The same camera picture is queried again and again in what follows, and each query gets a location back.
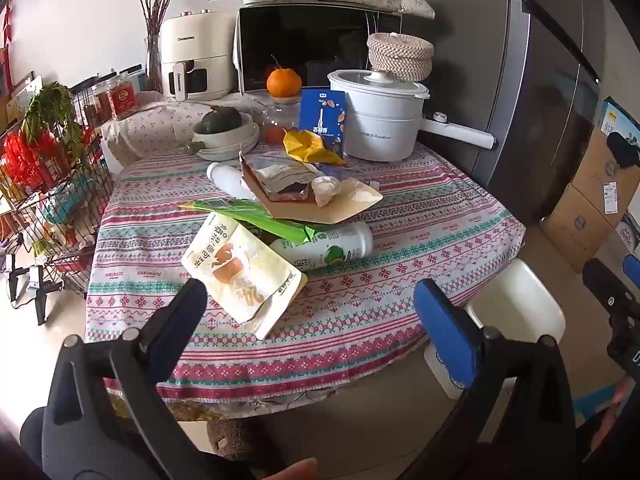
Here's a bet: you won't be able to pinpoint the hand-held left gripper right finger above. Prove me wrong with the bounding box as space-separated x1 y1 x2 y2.
400 279 579 480

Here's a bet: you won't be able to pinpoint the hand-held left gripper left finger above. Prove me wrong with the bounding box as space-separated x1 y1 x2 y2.
42 277 257 480

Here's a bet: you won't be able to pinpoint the cream snack pouch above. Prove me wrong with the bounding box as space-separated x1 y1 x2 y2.
180 211 309 341

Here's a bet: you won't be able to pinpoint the person's left hand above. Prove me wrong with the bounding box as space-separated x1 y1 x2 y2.
249 457 319 480

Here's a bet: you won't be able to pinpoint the small blue white box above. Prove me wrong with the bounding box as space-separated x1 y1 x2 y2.
617 212 640 257

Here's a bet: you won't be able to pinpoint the brown cardboard box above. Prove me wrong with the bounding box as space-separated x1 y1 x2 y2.
569 129 640 217
541 182 627 274

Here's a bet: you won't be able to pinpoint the blue plastic stool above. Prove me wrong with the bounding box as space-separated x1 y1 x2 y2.
572 392 619 419

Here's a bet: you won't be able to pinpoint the white plastic chair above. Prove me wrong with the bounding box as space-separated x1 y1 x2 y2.
423 258 566 402

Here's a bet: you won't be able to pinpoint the patterned red green tablecloth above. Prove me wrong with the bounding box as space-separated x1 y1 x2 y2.
85 141 527 413

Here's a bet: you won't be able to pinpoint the green snack bag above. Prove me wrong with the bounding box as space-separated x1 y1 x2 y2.
178 198 329 245

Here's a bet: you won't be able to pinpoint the white bottle green label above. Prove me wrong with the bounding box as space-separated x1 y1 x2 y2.
268 220 375 272

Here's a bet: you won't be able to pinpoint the brown fuzzy object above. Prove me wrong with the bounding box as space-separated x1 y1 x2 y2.
206 414 272 462

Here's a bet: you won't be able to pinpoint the white plastic bottle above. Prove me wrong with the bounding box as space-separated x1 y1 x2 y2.
206 161 257 202

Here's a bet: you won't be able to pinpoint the black white gadget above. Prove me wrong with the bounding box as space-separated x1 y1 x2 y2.
4 255 30 305
27 263 64 327

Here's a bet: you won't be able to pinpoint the cardboard box blue print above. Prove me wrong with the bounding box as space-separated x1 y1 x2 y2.
594 94 640 142

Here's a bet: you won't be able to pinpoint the brown cardboard piece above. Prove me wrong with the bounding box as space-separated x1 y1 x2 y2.
238 152 385 225

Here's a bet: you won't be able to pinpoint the silver foil wrapper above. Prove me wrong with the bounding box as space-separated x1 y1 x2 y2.
251 164 327 197

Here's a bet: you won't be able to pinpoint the white ceramic plate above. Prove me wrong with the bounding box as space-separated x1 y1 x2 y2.
202 132 261 163

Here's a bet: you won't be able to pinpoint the crumpled white tissue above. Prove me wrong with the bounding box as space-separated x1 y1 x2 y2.
310 175 344 209

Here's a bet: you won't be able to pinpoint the white cloth red dots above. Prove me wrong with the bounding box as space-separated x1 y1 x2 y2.
99 92 267 177

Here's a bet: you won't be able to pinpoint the dark green squash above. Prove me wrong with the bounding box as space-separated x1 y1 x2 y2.
182 105 245 157

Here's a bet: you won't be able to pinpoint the yellow snack bag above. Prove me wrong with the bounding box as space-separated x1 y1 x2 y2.
282 128 351 169

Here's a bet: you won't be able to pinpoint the grey refrigerator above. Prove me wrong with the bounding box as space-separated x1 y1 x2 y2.
404 0 602 227

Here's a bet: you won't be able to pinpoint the white electric cooking pot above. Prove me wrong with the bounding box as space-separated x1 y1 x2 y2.
327 68 499 163

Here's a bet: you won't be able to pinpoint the red snack packets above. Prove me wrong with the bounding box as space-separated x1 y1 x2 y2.
2 129 67 187

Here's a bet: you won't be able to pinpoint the clear glass jar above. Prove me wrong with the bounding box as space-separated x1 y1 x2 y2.
257 92 304 144

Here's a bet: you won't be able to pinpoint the green leafy vegetable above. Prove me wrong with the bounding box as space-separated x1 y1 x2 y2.
22 82 84 157

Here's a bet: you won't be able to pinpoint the blue drink carton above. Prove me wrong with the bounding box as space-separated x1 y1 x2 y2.
298 88 348 158

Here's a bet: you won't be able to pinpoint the clear glass vase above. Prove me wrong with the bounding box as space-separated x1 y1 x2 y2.
144 35 164 94

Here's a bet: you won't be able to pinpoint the large orange mandarin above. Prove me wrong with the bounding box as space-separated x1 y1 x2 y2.
265 55 303 98

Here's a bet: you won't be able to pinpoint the cream air fryer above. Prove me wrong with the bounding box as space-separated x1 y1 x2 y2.
159 9 236 102

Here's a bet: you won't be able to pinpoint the dry brown branches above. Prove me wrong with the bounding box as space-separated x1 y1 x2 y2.
132 0 189 67

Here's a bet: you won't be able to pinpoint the white microwave oven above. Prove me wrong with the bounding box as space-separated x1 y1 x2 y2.
233 0 405 96

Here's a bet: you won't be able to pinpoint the red hanging decoration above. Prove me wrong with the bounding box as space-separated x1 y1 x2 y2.
0 2 17 97

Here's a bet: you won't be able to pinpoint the black wire rack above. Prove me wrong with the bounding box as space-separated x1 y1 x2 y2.
0 76 117 295

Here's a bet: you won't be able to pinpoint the woven rope basket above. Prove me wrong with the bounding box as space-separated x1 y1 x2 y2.
366 32 435 84

